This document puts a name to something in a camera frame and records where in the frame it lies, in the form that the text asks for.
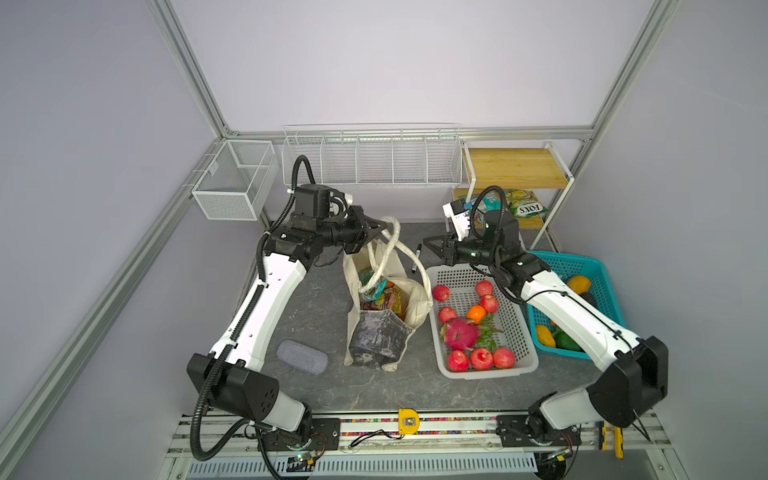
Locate red apple near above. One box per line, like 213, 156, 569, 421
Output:
446, 350, 470, 373

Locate orange pink snack bag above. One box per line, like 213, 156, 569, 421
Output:
380, 286, 406, 320

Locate yellow pepper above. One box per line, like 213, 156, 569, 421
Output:
535, 325, 557, 348

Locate long white wire basket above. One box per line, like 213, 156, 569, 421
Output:
281, 123, 463, 187

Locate red apple middle left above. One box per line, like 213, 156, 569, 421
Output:
438, 307, 458, 324

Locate green bell pepper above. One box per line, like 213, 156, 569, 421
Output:
553, 329, 582, 352

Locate teal plastic basket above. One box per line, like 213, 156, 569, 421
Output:
527, 251, 626, 360

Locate orange fruit near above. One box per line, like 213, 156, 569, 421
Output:
466, 305, 487, 324

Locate green Fox's candy bag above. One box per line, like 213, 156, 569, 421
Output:
505, 189, 549, 219

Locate yellow lemon in teal basket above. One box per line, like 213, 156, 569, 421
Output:
567, 275, 592, 295

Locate black corrugated cable conduit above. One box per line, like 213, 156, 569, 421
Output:
189, 154, 317, 463

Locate yellow handled pliers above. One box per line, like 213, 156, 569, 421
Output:
598, 422, 625, 460

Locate white and wood shelf rack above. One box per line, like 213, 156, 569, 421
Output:
452, 141, 575, 249

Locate teal pink snack bag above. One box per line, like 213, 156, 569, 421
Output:
358, 267, 389, 303

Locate red apple far right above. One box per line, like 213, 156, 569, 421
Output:
475, 280, 494, 297

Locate pink dragon fruit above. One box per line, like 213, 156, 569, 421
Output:
440, 319, 481, 351

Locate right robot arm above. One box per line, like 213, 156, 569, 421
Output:
423, 201, 669, 445

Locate grey fabric glasses case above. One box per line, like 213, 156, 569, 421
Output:
276, 340, 329, 376

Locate white plastic basket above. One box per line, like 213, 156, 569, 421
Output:
426, 264, 539, 380

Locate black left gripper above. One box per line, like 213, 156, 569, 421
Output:
318, 205, 387, 254

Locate red apple far left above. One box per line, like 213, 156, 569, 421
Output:
432, 285, 451, 303

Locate beige canvas grocery bag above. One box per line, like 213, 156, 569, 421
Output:
342, 217, 434, 372

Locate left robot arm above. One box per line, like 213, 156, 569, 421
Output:
187, 184, 392, 432

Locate black and white marker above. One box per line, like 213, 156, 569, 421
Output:
411, 243, 422, 274

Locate red apple middle right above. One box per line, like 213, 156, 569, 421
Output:
479, 295, 499, 314

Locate yellow tape measure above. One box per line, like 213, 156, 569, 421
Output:
398, 408, 420, 437

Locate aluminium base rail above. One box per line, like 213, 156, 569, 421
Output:
159, 409, 689, 479

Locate small white mesh basket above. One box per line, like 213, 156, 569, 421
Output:
192, 140, 279, 221

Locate red apple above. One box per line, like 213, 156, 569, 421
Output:
432, 285, 451, 303
479, 295, 499, 314
438, 307, 458, 324
475, 280, 494, 297
470, 348, 494, 371
446, 350, 470, 373

